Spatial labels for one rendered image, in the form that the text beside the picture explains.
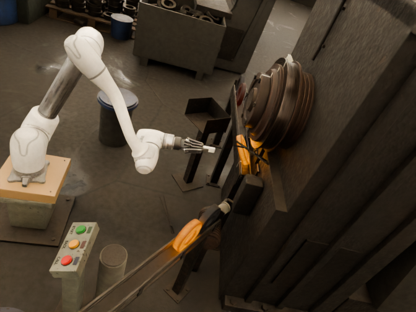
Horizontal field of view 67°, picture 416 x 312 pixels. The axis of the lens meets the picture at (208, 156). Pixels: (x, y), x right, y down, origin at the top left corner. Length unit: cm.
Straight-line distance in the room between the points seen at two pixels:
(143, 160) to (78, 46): 59
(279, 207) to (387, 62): 72
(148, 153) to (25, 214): 87
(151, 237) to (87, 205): 51
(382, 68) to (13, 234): 205
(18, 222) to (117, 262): 89
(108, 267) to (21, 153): 74
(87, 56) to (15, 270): 125
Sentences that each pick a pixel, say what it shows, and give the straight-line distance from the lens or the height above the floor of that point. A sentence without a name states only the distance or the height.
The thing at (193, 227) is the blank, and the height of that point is 80.
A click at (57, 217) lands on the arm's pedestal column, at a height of 2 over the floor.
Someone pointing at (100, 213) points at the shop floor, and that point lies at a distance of 231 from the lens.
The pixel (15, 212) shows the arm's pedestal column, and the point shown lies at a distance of 215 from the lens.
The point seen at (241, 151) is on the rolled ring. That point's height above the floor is 79.
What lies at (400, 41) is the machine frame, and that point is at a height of 165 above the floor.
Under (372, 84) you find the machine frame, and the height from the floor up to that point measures 152.
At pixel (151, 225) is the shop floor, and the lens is 229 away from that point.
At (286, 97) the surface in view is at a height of 126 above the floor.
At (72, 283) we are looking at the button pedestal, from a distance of 162.
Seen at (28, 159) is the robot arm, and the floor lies 57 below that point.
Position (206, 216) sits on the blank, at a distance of 141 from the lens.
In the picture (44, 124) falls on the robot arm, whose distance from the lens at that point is 194.
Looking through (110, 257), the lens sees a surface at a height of 52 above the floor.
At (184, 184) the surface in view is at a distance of 259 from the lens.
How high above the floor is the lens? 182
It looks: 38 degrees down
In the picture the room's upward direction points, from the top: 20 degrees clockwise
